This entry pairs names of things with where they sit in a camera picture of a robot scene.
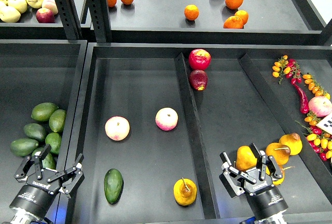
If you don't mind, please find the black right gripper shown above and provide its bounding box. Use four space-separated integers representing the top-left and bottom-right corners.
219 143 288 220

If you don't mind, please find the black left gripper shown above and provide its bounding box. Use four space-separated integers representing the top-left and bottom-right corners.
9 144 85 219

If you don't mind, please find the yellow pear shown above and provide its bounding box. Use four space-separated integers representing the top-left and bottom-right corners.
271 166 295 186
279 133 302 156
173 177 197 206
236 146 257 172
265 143 291 165

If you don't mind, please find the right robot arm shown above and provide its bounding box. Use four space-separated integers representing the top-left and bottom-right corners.
219 143 288 223

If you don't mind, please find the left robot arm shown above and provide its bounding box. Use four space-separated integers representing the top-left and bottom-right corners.
9 145 85 223

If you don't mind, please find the yellow pear bottom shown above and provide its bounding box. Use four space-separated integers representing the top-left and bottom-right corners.
271 166 295 186

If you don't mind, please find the green avocado top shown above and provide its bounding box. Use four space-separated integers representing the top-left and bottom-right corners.
31 102 59 122

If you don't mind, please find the pale pear front left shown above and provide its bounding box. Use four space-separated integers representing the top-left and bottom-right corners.
0 6 21 23

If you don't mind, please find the mixed cherry tomatoes bottom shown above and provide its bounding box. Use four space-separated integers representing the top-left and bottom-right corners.
297 111 331 162

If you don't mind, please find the pink apple left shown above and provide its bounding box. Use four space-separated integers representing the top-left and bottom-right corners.
105 116 130 141

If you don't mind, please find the pink apple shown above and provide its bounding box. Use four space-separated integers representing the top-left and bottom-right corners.
155 107 178 131
105 116 130 141

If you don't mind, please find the red chili pepper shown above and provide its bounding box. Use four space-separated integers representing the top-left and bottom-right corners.
293 84 309 114

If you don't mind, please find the white checker marker card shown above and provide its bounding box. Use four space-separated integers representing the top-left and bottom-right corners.
316 113 332 134

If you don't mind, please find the pink peach right bin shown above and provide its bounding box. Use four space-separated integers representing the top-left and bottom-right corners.
308 96 331 117

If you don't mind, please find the pink apple right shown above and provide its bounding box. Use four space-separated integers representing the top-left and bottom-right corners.
155 107 178 131

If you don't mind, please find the black left tray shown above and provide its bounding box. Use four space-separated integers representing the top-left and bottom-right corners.
1 40 87 222

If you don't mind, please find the dark red apple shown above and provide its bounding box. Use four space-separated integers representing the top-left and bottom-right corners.
189 69 208 91

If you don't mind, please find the orange cherry tomato vine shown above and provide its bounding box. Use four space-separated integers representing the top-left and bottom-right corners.
302 74 330 100

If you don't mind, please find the orange cherry tomato bunch top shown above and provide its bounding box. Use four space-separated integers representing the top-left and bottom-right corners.
272 55 291 84

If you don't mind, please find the red cherry tomato bunch top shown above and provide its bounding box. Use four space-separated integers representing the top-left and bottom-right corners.
284 59 302 85

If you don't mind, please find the black main divided tray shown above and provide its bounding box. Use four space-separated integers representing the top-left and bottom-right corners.
53 41 332 224

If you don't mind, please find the bright red apple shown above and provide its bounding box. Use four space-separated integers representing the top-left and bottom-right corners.
188 49 211 71

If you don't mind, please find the black upper left shelf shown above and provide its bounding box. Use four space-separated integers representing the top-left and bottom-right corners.
0 0 88 40

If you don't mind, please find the orange front right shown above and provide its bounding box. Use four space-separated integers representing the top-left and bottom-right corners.
223 16 244 29

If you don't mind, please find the orange small right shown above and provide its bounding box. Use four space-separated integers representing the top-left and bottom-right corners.
234 10 249 25

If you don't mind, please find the red apple upper shelf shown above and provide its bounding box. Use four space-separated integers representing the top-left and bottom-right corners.
36 8 55 23

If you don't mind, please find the pale peach upper shelf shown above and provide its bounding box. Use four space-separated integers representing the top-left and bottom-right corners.
42 0 58 15

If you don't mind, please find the pale apple middle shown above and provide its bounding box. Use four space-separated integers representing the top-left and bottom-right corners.
7 0 27 13

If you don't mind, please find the black perforated post left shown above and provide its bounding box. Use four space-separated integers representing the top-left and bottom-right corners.
55 0 82 40

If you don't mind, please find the black perforated post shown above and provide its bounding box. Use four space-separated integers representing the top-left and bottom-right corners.
55 0 82 40
86 0 112 43

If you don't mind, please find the black perforated post right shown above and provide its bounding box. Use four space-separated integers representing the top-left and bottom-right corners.
86 0 112 43

